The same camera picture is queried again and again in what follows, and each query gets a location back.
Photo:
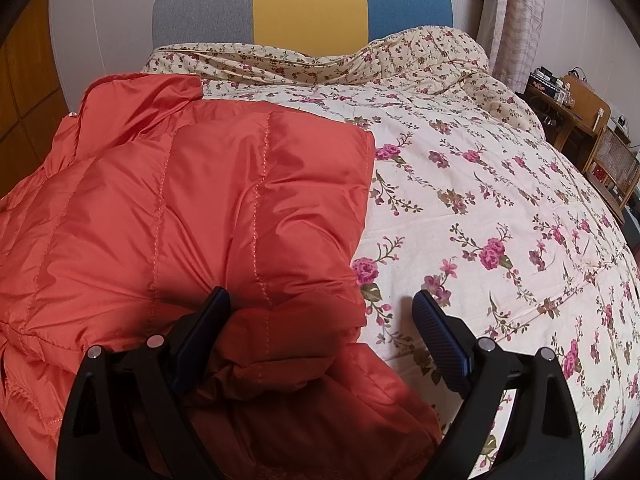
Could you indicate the floral quilt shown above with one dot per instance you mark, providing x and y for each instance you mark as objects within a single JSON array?
[{"x": 475, "y": 200}]

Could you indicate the orange puffer jacket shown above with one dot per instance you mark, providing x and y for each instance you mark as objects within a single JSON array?
[{"x": 200, "y": 200}]

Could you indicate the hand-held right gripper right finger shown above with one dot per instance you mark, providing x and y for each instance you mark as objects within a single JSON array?
[{"x": 442, "y": 340}]

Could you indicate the wooden side table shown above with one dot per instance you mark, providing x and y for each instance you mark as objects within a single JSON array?
[{"x": 555, "y": 110}]

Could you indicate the wooden wardrobe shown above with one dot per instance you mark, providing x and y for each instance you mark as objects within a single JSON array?
[{"x": 25, "y": 90}]

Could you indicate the grey yellow blue headboard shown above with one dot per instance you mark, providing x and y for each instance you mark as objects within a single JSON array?
[{"x": 310, "y": 10}]

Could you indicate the wooden chair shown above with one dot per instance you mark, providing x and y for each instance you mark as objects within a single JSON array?
[{"x": 607, "y": 155}]

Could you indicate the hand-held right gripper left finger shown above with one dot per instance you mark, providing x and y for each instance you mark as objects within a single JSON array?
[{"x": 200, "y": 340}]

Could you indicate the patterned light curtain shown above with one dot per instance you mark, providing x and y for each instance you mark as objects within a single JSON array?
[{"x": 515, "y": 15}]

